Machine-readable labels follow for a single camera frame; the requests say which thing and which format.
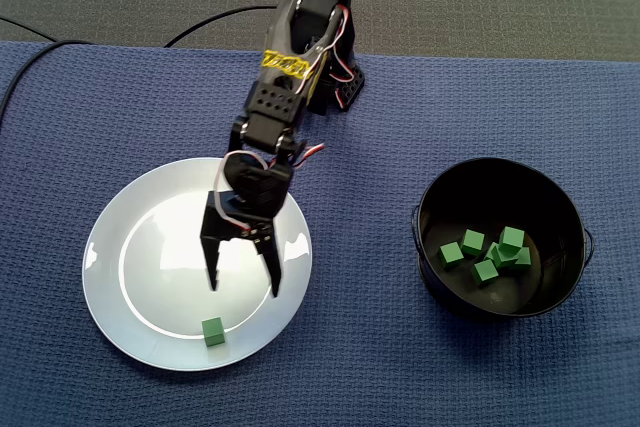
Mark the black round bucket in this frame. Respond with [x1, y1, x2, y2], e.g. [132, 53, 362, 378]
[410, 156, 597, 324]

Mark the white red gripper wire loop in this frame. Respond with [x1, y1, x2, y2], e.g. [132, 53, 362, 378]
[211, 149, 270, 237]

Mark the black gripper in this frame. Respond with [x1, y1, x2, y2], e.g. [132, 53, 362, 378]
[199, 150, 295, 299]

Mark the black usb cable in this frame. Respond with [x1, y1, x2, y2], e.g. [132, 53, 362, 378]
[163, 4, 279, 49]

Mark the white red forearm wire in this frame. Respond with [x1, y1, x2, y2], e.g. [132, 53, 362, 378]
[298, 3, 350, 96]

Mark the white red base wire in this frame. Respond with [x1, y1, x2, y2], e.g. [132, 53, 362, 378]
[327, 44, 355, 112]

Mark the thick black cable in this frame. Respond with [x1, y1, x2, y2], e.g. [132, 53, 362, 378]
[0, 40, 94, 121]

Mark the blue woven table cloth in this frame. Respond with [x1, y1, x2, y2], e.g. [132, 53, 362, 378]
[0, 40, 640, 427]

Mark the white red wrist wire loop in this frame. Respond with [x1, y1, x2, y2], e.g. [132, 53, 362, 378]
[292, 141, 327, 169]

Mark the thin black cable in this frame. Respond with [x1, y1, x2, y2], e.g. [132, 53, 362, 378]
[0, 16, 57, 42]

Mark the white round plate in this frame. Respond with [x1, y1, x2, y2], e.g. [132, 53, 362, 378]
[81, 156, 314, 373]

